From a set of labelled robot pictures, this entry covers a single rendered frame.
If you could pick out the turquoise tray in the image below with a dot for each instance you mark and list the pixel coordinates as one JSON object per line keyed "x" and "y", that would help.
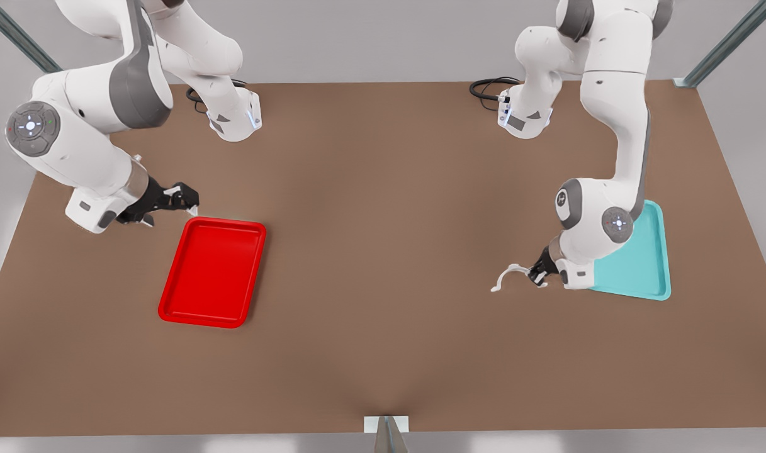
{"x": 641, "y": 261}

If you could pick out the silver frame post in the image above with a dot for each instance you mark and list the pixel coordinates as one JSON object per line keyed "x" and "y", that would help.
{"x": 726, "y": 44}
{"x": 388, "y": 434}
{"x": 17, "y": 33}

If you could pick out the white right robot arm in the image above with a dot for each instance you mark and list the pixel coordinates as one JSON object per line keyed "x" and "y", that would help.
{"x": 87, "y": 145}

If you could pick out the white drainage pipe clamp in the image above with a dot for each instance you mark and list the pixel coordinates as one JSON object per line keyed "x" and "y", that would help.
{"x": 508, "y": 274}

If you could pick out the red tray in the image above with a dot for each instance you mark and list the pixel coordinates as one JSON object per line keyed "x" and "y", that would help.
{"x": 213, "y": 272}

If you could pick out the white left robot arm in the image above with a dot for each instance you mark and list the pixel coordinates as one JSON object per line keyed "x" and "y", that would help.
{"x": 609, "y": 94}

